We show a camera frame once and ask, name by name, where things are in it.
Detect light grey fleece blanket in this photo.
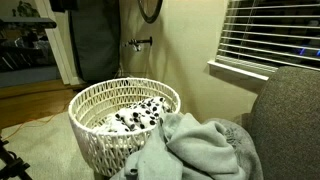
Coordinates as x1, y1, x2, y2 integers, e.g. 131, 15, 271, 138
109, 112, 248, 180

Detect white woven laundry basket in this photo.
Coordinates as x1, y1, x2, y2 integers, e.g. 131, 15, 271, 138
68, 77, 182, 178

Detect black white spotted cloth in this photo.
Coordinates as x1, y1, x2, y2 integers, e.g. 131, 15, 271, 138
94, 96, 172, 134

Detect white window sill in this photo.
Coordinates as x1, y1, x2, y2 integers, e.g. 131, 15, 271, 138
207, 59, 270, 82

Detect dark grey hanging bag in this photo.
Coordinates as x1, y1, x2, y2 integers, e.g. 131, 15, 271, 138
68, 0, 122, 83

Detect dark grey fringed throw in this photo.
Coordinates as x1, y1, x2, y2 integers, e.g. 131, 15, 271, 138
199, 117, 265, 180

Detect wide white window blinds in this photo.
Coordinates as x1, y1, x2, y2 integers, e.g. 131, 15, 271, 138
214, 0, 320, 73

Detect grey fabric sofa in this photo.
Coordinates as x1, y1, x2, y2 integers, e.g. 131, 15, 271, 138
233, 65, 320, 180

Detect black tripod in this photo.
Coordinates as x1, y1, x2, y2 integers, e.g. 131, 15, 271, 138
0, 135, 33, 180

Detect black wall hook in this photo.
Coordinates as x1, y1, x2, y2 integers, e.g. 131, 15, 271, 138
124, 36, 154, 53

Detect white door frame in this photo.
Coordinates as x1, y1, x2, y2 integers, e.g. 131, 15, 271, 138
34, 0, 83, 86

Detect orange extension cord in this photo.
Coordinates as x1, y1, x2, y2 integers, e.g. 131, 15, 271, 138
2, 99, 73, 141

